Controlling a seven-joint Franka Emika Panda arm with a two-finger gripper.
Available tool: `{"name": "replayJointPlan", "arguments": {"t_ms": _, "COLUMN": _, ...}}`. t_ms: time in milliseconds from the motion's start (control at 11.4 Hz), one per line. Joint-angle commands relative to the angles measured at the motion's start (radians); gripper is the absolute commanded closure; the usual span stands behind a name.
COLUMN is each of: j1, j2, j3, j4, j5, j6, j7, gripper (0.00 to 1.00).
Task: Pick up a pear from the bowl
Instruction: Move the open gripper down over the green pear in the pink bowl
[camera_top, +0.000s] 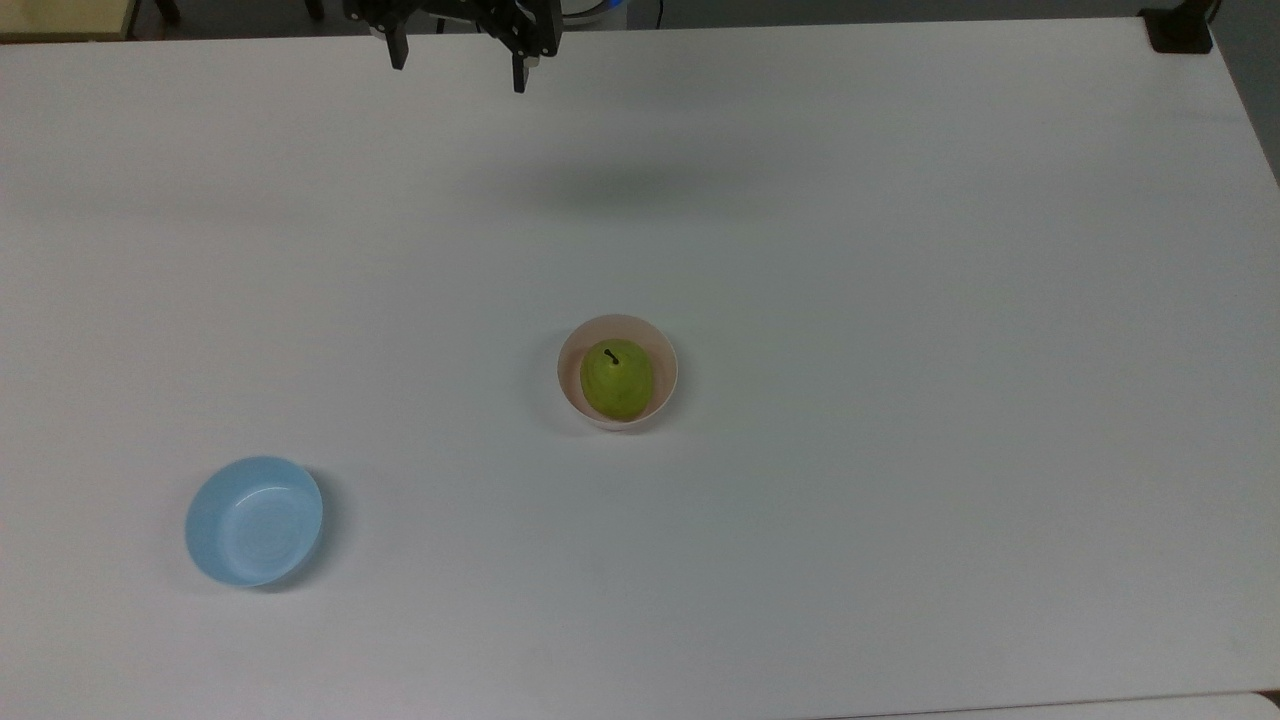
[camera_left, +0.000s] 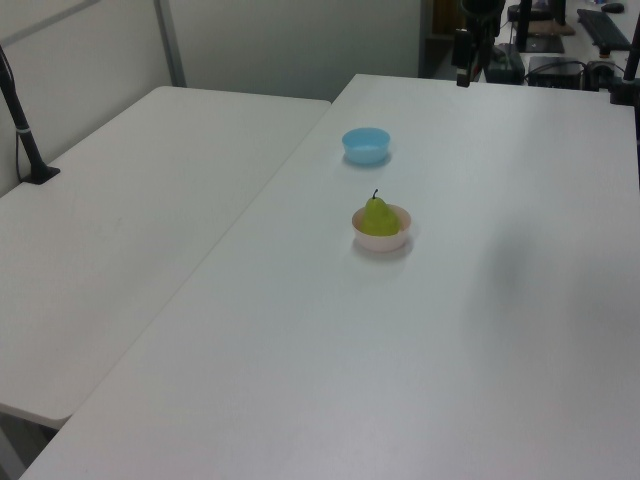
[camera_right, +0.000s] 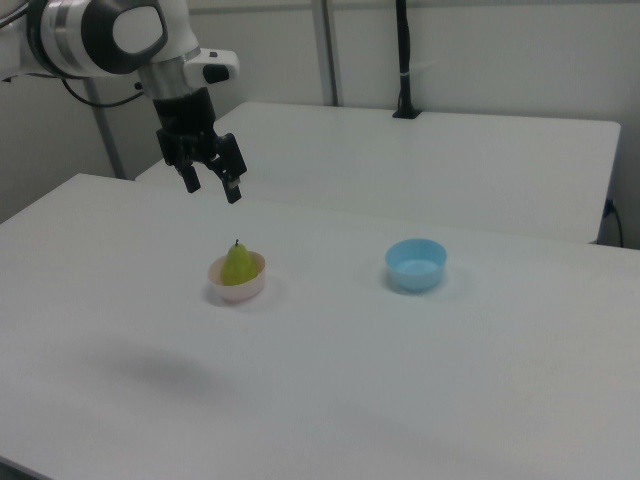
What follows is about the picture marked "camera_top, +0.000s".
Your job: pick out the black table clamp stand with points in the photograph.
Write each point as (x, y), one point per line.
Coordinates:
(1178, 30)

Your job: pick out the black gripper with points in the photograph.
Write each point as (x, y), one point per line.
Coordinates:
(500, 20)

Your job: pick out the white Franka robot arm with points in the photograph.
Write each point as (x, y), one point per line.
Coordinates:
(598, 6)

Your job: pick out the green pear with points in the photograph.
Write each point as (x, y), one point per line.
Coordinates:
(616, 381)

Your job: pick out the light blue plastic bowl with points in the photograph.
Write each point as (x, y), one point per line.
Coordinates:
(254, 522)

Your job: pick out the pink plastic bowl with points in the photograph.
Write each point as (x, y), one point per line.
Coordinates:
(664, 362)

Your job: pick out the yellowish wooden cabinet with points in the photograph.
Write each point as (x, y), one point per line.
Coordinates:
(60, 15)

